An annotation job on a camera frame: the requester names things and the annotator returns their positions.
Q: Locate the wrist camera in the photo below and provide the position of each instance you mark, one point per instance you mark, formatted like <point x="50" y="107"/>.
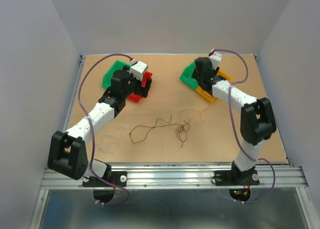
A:
<point x="138" y="69"/>
<point x="215" y="58"/>

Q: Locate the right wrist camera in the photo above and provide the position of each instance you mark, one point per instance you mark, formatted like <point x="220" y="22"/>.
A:
<point x="215" y="58"/>

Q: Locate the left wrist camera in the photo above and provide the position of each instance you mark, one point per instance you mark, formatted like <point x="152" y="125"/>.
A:
<point x="138" y="69"/>

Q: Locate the right green bin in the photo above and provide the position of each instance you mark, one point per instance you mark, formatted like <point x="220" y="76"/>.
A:
<point x="186" y="76"/>

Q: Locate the left green bin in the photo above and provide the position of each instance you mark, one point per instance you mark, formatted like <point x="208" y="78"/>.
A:
<point x="117" y="66"/>

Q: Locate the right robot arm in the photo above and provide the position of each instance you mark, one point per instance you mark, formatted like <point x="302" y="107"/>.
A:
<point x="257" y="120"/>

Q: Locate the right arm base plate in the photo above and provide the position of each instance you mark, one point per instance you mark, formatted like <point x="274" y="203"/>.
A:
<point x="233" y="178"/>

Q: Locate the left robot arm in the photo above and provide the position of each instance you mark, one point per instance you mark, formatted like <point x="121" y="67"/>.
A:
<point x="68" y="149"/>

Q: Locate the aluminium frame rail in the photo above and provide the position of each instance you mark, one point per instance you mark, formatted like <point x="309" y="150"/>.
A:
<point x="170" y="144"/>

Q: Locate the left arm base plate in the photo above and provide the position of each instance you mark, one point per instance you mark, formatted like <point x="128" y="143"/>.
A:
<point x="118" y="178"/>

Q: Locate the yellow bin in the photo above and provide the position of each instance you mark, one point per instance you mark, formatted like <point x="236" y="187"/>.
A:
<point x="212" y="86"/>

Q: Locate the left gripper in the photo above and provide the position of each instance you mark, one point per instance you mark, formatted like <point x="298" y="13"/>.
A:
<point x="141" y="90"/>

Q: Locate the green bin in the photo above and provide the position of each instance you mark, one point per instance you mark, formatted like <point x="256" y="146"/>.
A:
<point x="186" y="76"/>
<point x="117" y="66"/>

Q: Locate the red bin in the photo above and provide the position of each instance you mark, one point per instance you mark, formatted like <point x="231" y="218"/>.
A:
<point x="146" y="84"/>

